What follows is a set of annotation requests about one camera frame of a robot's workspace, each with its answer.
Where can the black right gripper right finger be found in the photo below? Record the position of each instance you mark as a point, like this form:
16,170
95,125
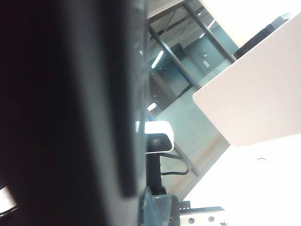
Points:
152,212

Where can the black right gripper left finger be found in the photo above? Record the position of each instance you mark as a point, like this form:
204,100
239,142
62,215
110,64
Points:
124,214

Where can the black smartphone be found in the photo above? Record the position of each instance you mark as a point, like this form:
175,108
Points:
58,94

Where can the white and black webcam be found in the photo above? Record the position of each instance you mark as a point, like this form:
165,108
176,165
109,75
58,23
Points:
157,139

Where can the black computer monitor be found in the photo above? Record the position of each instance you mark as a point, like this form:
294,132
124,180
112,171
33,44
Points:
254,44

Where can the black camera stand pole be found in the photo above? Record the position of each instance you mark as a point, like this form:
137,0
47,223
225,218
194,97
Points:
154,169

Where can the silver aluminium camera mount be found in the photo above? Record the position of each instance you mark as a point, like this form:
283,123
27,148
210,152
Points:
202,216

